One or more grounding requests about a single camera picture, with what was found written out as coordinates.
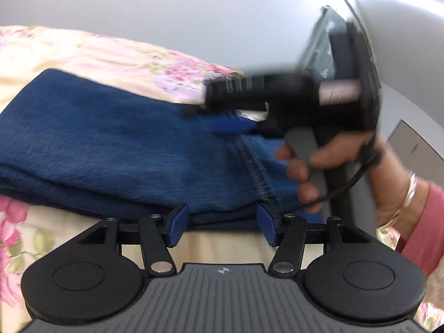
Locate floral bed blanket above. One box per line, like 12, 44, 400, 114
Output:
0, 25, 444, 333

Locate silver bracelet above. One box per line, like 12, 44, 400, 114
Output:
378, 170, 417, 229

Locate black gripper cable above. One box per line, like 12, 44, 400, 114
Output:
294, 139, 382, 213

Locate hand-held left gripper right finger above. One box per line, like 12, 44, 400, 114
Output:
256, 203, 379, 279

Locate person's right forearm pink sleeve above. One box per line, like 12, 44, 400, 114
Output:
376, 171, 444, 280

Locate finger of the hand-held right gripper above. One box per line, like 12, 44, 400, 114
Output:
178, 106, 259, 137

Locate dark blue pants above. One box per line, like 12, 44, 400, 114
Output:
0, 68, 325, 232

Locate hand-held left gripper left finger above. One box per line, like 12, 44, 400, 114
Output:
74, 203, 190, 279

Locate person's right hand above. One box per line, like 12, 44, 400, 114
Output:
276, 136, 416, 230

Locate grey wall panel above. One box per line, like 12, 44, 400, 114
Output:
388, 119, 444, 183

